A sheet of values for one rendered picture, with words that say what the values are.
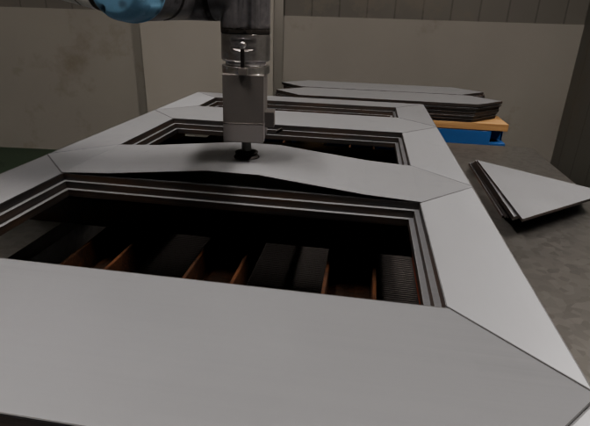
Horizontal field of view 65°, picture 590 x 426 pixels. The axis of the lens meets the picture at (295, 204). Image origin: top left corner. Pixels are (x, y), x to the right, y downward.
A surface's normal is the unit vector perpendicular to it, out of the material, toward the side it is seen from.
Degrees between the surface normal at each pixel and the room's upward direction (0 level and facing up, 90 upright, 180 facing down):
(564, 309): 0
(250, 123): 90
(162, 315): 0
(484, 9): 90
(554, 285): 0
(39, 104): 90
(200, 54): 90
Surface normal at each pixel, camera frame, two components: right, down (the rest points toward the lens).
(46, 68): -0.07, 0.37
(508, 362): 0.03, -0.92
